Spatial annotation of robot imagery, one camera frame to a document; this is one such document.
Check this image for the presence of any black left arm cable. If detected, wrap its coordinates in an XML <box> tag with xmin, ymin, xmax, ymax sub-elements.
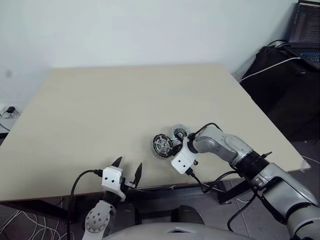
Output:
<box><xmin>66</xmin><ymin>169</ymin><xmax>104</xmax><ymax>240</ymax></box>

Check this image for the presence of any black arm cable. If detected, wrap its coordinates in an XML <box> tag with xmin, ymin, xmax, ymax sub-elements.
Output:
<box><xmin>66</xmin><ymin>169</ymin><xmax>104</xmax><ymax>240</ymax></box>
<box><xmin>186</xmin><ymin>168</ymin><xmax>260</xmax><ymax>232</ymax></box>

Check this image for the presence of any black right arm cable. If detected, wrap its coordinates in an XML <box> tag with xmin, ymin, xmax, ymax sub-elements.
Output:
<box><xmin>186</xmin><ymin>168</ymin><xmax>260</xmax><ymax>232</ymax></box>

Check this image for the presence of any silver spoked motor rotor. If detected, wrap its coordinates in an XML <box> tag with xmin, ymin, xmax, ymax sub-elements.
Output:
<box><xmin>151</xmin><ymin>133</ymin><xmax>177</xmax><ymax>159</ymax></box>

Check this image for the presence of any black table frame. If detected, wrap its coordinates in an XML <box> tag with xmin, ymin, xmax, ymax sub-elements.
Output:
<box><xmin>0</xmin><ymin>179</ymin><xmax>251</xmax><ymax>223</ymax></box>

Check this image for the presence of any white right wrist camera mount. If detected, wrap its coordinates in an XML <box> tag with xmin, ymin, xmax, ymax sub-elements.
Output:
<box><xmin>170</xmin><ymin>138</ymin><xmax>198</xmax><ymax>175</ymax></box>

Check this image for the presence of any thin black adapter cable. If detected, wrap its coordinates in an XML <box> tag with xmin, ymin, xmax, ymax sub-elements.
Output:
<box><xmin>0</xmin><ymin>111</ymin><xmax>12</xmax><ymax>132</ymax></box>

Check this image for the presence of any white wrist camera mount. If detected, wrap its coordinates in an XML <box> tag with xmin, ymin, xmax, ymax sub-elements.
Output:
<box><xmin>101</xmin><ymin>166</ymin><xmax>126</xmax><ymax>202</ymax></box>
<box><xmin>170</xmin><ymin>138</ymin><xmax>198</xmax><ymax>175</ymax></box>

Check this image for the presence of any black laptop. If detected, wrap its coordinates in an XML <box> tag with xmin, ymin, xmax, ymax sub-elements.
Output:
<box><xmin>287</xmin><ymin>0</ymin><xmax>320</xmax><ymax>70</ymax></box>

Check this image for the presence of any white floor cable tangle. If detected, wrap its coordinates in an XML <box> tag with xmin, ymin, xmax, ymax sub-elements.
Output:
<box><xmin>0</xmin><ymin>209</ymin><xmax>76</xmax><ymax>240</ymax></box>

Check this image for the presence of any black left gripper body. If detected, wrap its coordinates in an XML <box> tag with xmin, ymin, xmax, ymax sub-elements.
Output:
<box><xmin>121</xmin><ymin>175</ymin><xmax>138</xmax><ymax>191</ymax></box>

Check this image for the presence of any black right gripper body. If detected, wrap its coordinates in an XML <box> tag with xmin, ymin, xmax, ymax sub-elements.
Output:
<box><xmin>174</xmin><ymin>140</ymin><xmax>186</xmax><ymax>153</ymax></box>

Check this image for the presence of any black cabinet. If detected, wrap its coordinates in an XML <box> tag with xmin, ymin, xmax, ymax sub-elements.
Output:
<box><xmin>239</xmin><ymin>46</ymin><xmax>320</xmax><ymax>143</ymax></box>

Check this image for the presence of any clear table corner guard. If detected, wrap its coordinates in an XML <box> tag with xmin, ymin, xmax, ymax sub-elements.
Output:
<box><xmin>299</xmin><ymin>156</ymin><xmax>311</xmax><ymax>173</ymax></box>

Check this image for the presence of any dark rounded shape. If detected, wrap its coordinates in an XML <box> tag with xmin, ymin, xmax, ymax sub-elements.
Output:
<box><xmin>171</xmin><ymin>204</ymin><xmax>204</xmax><ymax>225</ymax></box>

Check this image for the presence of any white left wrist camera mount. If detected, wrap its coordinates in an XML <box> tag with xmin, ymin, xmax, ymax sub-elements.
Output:
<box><xmin>101</xmin><ymin>166</ymin><xmax>126</xmax><ymax>202</ymax></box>

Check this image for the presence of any silver robot torso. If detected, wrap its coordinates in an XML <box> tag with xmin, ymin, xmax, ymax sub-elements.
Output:
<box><xmin>102</xmin><ymin>221</ymin><xmax>253</xmax><ymax>240</ymax></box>

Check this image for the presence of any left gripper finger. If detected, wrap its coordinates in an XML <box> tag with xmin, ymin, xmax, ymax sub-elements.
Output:
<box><xmin>133</xmin><ymin>162</ymin><xmax>144</xmax><ymax>187</ymax></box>
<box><xmin>109</xmin><ymin>156</ymin><xmax>124</xmax><ymax>169</ymax></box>

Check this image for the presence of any long white cable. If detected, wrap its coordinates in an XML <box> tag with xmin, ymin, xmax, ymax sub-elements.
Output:
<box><xmin>240</xmin><ymin>56</ymin><xmax>302</xmax><ymax>81</ymax></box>

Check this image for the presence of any white power strip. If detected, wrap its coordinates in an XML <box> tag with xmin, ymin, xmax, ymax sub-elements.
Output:
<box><xmin>0</xmin><ymin>103</ymin><xmax>22</xmax><ymax>118</ymax></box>

